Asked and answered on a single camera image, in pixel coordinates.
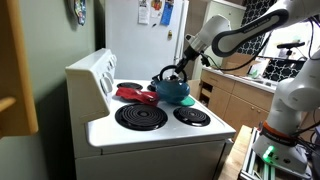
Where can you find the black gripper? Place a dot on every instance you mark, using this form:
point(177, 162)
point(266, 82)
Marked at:
point(191, 55)

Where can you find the green plate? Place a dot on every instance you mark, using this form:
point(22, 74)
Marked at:
point(188, 101)

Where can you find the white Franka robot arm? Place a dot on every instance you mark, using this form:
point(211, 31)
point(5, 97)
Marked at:
point(293, 96)

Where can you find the black coil stove burner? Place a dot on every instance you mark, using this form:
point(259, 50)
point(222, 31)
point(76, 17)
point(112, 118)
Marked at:
point(151, 88)
point(130, 85)
point(141, 116)
point(191, 116)

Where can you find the white electric stove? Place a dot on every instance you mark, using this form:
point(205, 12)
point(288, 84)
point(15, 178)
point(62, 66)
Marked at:
point(150, 140)

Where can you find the gold bottle-shaped fridge magnet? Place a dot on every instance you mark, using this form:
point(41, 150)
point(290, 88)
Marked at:
point(170, 35)

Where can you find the small black fridge magnet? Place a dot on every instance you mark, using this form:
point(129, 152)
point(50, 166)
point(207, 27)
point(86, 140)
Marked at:
point(153, 24)

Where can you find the white refrigerator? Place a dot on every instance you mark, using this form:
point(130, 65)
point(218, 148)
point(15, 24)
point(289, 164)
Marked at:
point(133, 50)

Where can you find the red oven mitt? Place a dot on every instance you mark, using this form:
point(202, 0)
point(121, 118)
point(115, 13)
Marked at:
point(136, 95)

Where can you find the blue paper sheet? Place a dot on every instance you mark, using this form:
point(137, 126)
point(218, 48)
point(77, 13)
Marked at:
point(166, 15)

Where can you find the colourful printed paper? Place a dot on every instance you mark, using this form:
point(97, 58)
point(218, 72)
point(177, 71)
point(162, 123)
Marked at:
point(156, 6)

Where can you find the white paper note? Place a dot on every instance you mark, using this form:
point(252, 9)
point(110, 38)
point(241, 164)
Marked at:
point(143, 13)

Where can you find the beige kitchen counter cabinet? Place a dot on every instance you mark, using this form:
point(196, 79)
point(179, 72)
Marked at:
point(243, 103)

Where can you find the black white patterned curtain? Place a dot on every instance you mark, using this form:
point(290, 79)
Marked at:
point(256, 10)

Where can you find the black camera on stand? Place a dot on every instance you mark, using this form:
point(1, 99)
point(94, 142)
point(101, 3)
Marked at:
point(290, 45)

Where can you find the colourful decorative wall plate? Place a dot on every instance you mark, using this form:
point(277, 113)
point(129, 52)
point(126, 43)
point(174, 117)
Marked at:
point(80, 11)

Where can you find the aluminium frame base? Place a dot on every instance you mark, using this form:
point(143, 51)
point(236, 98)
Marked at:
point(248, 166)

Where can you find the wooden wall shelf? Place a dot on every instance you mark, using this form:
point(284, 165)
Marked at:
point(20, 66)

